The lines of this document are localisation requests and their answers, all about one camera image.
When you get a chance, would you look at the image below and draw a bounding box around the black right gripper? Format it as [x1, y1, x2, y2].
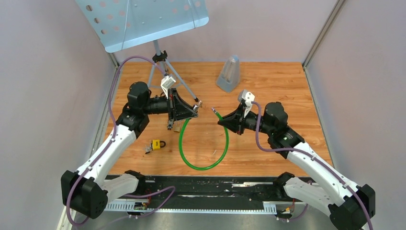
[217, 104, 273, 136]

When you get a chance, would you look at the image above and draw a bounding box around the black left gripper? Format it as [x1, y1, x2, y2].
[142, 88, 198, 121]

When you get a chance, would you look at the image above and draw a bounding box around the small brass padlock with keys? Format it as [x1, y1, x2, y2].
[167, 119, 182, 133]

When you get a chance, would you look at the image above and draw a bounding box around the green cable lock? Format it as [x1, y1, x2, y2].
[178, 107, 230, 171]

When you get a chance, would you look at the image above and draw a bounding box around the yellow padlock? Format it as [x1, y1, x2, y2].
[151, 139, 166, 151]

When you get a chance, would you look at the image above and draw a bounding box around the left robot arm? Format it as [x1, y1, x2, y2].
[61, 81, 202, 219]

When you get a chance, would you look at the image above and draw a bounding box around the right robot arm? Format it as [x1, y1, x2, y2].
[218, 101, 375, 230]

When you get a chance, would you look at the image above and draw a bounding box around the blue translucent metronome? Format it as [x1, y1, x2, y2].
[216, 55, 240, 93]

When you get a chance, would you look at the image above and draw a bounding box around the grey music stand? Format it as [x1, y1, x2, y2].
[74, 0, 210, 103]

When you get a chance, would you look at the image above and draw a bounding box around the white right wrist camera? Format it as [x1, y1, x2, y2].
[237, 89, 255, 118]

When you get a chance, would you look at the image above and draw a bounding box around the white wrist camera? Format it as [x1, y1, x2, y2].
[160, 74, 176, 98]
[237, 89, 255, 118]

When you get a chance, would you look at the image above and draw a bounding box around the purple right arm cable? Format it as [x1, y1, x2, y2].
[251, 101, 373, 230]

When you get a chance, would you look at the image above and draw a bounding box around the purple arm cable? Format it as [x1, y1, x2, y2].
[65, 55, 176, 227]
[251, 101, 373, 230]

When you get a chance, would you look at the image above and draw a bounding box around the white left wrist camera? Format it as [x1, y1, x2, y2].
[160, 74, 176, 98]

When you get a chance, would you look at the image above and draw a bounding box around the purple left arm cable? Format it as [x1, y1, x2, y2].
[65, 55, 176, 227]

